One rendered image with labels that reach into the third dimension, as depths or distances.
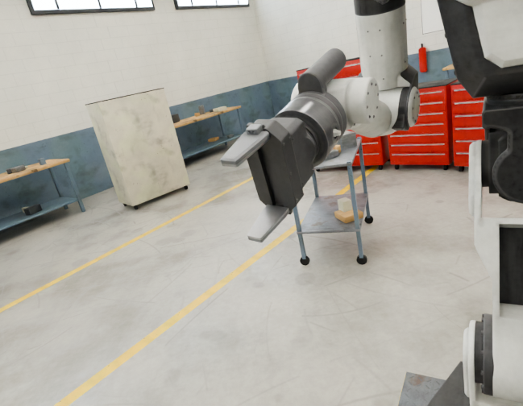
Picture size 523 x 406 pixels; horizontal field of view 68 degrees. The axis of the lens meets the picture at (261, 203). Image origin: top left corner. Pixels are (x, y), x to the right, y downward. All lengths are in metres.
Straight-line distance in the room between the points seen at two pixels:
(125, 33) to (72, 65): 1.34
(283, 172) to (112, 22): 8.28
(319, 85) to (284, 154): 0.14
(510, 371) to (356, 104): 0.51
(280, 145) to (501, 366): 0.55
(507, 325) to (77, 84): 7.73
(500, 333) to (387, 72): 0.50
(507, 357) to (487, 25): 0.52
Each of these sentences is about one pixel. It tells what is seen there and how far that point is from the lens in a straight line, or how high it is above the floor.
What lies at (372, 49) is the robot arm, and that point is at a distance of 0.81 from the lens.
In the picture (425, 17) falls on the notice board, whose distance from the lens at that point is 9.50.
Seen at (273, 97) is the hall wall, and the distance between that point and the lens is 11.53.
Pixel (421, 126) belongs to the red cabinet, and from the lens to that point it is 5.03.
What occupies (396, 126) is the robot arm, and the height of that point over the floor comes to 1.42.
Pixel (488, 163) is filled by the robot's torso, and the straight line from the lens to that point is 0.76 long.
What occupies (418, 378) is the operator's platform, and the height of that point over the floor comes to 0.40.
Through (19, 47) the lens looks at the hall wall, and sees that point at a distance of 7.79.
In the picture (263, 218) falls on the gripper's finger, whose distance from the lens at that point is 0.48.
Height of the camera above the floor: 1.58
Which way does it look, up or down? 19 degrees down
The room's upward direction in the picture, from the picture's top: 12 degrees counter-clockwise
